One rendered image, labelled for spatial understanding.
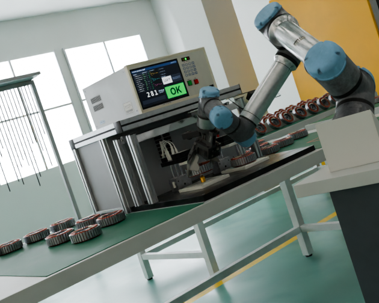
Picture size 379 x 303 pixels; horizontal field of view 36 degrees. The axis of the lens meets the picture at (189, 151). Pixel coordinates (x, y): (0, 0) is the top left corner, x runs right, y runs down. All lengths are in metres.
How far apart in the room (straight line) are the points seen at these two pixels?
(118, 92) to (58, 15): 7.36
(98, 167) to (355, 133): 1.18
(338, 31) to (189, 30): 1.66
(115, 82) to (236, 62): 4.12
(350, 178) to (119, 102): 1.14
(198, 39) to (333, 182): 4.97
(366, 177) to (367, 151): 0.11
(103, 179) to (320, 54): 1.13
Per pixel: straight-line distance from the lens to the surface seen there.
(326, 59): 1.79
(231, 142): 2.51
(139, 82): 2.40
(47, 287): 1.69
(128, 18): 10.46
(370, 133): 1.75
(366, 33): 5.83
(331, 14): 6.01
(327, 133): 1.79
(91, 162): 2.56
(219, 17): 6.55
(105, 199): 2.56
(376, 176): 1.67
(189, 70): 2.57
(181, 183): 2.41
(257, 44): 9.15
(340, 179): 1.71
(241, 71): 6.53
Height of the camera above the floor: 1.04
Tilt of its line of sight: 3 degrees down
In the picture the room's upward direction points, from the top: 19 degrees counter-clockwise
